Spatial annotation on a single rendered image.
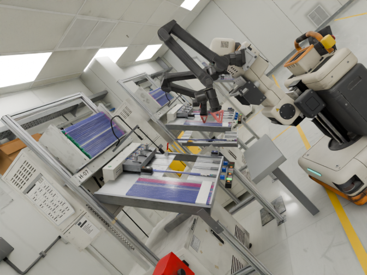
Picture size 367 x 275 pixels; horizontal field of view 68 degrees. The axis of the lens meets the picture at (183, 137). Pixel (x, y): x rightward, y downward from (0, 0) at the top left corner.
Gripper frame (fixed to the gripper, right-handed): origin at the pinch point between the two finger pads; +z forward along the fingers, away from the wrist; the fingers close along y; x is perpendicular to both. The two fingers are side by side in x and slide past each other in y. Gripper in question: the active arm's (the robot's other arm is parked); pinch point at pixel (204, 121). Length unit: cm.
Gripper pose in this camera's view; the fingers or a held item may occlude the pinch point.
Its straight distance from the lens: 241.9
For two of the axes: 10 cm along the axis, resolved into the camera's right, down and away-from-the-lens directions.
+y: -2.0, 2.9, -9.3
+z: 0.7, 9.6, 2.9
